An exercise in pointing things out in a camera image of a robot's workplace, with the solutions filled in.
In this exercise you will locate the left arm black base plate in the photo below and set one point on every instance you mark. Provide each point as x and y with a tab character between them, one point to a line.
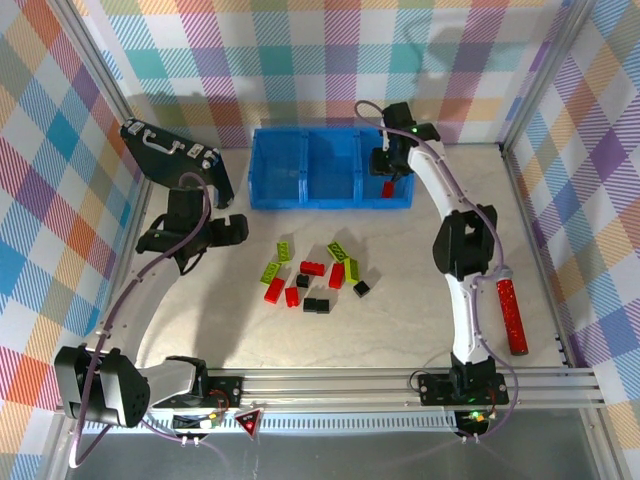
227	392

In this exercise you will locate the red triangle sign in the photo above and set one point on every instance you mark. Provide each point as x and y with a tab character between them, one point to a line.
249	424

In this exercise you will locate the lime green lego brick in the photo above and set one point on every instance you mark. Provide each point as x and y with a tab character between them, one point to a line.
271	272
284	250
351	270
338	251

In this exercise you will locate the blue three-compartment bin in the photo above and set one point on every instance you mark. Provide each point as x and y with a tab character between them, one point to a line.
330	170

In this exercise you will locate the red lego brick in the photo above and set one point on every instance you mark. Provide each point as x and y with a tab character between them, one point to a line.
312	268
336	275
292	296
388	190
274	290

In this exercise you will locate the aluminium frame post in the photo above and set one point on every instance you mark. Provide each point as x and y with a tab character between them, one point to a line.
547	65
101	65

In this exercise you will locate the aluminium frame crossbeam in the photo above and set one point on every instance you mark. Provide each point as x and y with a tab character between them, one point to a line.
325	390

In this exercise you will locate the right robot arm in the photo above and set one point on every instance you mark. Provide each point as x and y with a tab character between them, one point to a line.
425	170

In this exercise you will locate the red glitter microphone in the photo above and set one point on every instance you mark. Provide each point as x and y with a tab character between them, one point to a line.
512	315

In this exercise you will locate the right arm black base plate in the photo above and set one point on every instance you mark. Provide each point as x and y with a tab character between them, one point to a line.
432	390

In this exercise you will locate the aluminium side rail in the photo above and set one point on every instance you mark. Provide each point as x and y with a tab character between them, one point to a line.
136	215
520	200

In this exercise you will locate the small black electronics board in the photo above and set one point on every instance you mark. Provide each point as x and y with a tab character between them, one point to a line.
475	420
195	422

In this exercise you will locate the black briefcase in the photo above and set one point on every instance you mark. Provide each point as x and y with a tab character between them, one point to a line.
160	165

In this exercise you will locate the black square lego brick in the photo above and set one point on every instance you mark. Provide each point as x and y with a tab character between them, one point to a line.
301	280
323	306
310	304
361	289

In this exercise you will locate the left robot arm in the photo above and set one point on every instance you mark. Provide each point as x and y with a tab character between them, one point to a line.
145	305

